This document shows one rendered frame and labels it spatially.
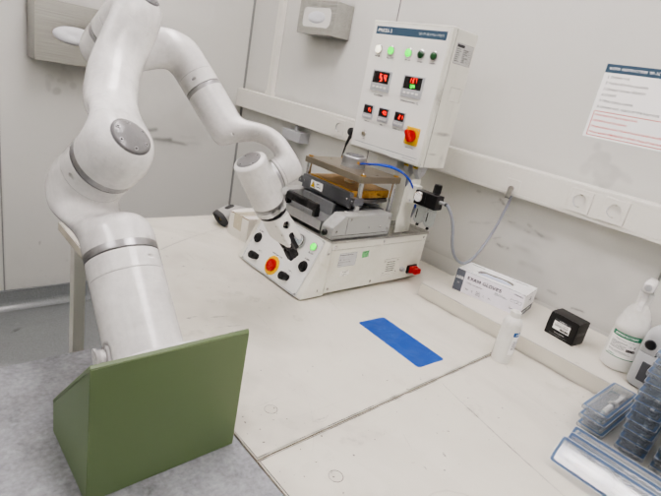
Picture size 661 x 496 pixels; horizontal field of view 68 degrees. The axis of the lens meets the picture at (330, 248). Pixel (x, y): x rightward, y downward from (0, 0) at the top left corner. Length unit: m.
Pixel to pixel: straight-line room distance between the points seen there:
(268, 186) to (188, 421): 0.60
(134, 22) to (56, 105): 1.53
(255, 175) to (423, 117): 0.63
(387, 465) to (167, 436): 0.38
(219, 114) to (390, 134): 0.65
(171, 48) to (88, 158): 0.47
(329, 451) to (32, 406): 0.51
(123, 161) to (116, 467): 0.47
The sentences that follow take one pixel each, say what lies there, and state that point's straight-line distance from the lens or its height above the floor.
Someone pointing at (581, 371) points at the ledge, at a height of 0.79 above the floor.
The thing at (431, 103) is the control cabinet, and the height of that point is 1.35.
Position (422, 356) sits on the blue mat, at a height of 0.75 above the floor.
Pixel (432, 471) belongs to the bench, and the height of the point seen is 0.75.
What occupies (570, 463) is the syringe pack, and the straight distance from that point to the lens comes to 1.10.
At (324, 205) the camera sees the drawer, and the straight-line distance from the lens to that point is 1.51.
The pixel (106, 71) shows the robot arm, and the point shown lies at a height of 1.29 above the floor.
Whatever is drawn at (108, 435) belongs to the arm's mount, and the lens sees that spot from 0.77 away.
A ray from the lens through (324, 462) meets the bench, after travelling 0.91.
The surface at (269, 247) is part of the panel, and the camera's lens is 1.55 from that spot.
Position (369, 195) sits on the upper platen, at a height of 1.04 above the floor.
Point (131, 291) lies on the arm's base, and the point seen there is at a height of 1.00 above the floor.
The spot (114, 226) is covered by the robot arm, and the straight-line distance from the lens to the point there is 0.86.
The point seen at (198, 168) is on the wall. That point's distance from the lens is 2.95.
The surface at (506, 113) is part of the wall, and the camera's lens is 1.83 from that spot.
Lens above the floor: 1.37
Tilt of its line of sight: 19 degrees down
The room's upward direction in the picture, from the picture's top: 12 degrees clockwise
